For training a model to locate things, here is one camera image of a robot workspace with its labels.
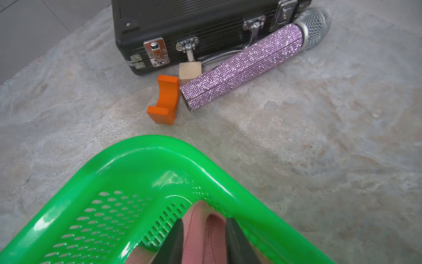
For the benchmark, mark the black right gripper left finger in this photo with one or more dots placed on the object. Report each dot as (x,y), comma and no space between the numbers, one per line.
(171,251)

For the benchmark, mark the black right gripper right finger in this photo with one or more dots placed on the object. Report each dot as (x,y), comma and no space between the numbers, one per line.
(238,248)

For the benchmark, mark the pink t-shirt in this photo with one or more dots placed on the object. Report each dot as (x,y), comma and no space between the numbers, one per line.
(204,235)

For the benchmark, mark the green plastic basket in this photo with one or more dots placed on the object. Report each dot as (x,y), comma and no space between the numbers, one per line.
(132,193)

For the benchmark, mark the orange curved wooden block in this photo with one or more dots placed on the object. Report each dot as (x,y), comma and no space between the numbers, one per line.
(164,112)

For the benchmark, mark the small wooden cube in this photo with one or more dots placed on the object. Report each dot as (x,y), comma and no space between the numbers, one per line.
(189,71)

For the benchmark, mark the black ribbed hard case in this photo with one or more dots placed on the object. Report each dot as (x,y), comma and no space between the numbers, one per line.
(152,35)

